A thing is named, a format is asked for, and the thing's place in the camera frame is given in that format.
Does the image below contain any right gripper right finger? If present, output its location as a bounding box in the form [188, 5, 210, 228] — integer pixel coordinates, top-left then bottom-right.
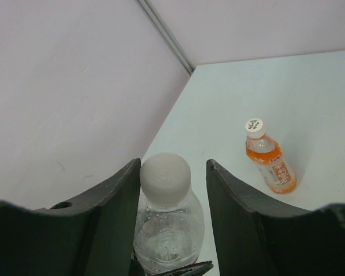
[206, 159, 345, 275]

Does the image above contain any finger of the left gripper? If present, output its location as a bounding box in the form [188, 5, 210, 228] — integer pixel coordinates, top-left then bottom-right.
[131, 259, 213, 276]

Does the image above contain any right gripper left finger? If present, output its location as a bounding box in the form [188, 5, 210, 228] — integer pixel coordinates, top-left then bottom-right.
[0, 159, 141, 275]

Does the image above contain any clear water bottle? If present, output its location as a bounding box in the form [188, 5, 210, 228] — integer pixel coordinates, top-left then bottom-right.
[133, 188, 205, 275]

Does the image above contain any white water bottle cap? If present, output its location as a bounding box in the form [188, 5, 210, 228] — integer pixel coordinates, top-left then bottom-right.
[140, 152, 191, 207]

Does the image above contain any orange drink bottle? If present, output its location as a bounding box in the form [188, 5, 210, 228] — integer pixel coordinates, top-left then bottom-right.
[245, 118, 297, 194]

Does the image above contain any left aluminium frame post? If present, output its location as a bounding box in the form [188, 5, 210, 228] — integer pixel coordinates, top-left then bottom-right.
[136, 0, 196, 75]

